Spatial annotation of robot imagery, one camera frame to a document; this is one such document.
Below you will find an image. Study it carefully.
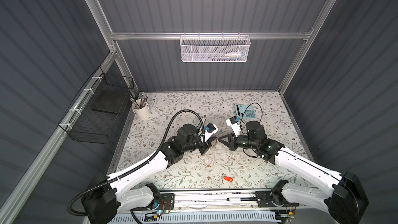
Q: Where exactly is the white perforated cable tray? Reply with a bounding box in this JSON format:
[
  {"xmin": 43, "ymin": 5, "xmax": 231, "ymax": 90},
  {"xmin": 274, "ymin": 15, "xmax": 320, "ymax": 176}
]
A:
[{"xmin": 108, "ymin": 211, "xmax": 282, "ymax": 224}]

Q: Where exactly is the red key lower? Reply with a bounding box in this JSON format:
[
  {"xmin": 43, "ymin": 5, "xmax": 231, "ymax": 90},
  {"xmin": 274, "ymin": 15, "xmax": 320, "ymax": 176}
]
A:
[{"xmin": 223, "ymin": 175, "xmax": 233, "ymax": 182}]

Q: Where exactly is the white tube in basket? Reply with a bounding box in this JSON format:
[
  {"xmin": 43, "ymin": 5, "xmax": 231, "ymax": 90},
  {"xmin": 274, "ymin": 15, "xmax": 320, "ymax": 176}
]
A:
[{"xmin": 214, "ymin": 51, "xmax": 247, "ymax": 60}]

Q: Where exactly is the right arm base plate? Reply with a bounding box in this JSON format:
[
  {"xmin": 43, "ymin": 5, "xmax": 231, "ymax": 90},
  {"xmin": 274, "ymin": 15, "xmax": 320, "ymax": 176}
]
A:
[{"xmin": 254, "ymin": 190, "xmax": 277, "ymax": 207}]

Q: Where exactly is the black corrugated cable hose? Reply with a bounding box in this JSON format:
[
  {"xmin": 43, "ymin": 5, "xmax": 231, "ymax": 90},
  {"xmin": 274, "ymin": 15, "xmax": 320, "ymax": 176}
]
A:
[{"xmin": 67, "ymin": 109, "xmax": 206, "ymax": 217}]

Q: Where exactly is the light blue calculator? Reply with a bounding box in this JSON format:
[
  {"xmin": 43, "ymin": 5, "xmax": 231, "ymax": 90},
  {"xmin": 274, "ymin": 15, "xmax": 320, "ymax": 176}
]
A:
[{"xmin": 233, "ymin": 103, "xmax": 257, "ymax": 121}]

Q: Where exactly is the white wire mesh basket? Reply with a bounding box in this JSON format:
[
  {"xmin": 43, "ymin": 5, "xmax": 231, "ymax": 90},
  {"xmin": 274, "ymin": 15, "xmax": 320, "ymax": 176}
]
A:
[{"xmin": 179, "ymin": 35, "xmax": 251, "ymax": 63}]

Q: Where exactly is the aluminium front rail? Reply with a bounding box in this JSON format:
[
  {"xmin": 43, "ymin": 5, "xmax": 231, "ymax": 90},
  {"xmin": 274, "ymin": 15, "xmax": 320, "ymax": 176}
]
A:
[{"xmin": 90, "ymin": 189, "xmax": 280, "ymax": 211}]

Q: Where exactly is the white pencil cup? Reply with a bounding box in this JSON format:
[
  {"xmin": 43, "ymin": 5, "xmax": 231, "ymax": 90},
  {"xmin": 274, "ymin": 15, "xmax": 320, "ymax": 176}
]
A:
[{"xmin": 130, "ymin": 96, "xmax": 151, "ymax": 120}]

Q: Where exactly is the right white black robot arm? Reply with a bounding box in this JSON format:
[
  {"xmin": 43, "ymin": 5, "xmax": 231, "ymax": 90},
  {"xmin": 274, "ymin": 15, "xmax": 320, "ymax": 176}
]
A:
[{"xmin": 219, "ymin": 117, "xmax": 369, "ymax": 224}]

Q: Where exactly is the black wire mesh basket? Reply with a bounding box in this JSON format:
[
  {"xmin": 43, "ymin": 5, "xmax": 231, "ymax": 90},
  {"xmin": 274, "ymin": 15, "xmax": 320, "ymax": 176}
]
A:
[{"xmin": 59, "ymin": 71, "xmax": 135, "ymax": 145}]

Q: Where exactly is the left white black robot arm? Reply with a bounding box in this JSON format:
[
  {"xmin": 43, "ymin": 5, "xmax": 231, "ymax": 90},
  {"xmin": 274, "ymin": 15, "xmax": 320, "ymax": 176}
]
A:
[{"xmin": 81, "ymin": 123, "xmax": 218, "ymax": 224}]

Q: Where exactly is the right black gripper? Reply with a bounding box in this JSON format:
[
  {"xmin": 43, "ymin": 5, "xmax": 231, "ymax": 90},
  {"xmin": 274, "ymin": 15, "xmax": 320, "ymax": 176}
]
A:
[{"xmin": 218, "ymin": 131, "xmax": 257, "ymax": 150}]

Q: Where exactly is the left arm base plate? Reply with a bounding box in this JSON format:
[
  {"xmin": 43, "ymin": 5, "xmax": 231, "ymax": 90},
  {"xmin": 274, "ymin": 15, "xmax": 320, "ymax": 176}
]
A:
[{"xmin": 133, "ymin": 193, "xmax": 175, "ymax": 211}]

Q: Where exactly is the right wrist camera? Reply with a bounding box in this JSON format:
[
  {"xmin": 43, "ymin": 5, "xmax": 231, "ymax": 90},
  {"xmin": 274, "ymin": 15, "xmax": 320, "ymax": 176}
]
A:
[{"xmin": 226, "ymin": 116, "xmax": 241, "ymax": 138}]

